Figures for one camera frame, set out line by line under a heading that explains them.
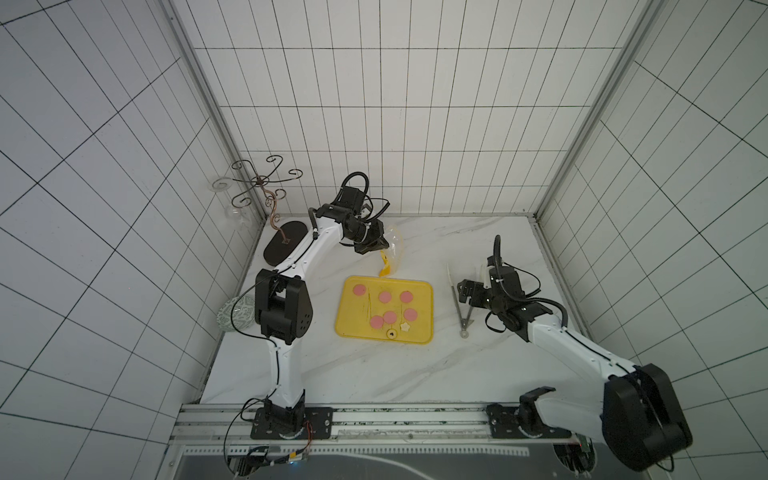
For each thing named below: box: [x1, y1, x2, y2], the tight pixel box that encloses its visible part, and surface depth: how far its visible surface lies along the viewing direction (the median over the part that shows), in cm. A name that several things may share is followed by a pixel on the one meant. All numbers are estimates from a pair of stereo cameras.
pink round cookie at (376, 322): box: [370, 315, 384, 330], surface depth 92 cm
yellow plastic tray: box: [336, 276, 434, 344], surface depth 96 cm
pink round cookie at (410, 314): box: [404, 308, 418, 322], surface depth 95 cm
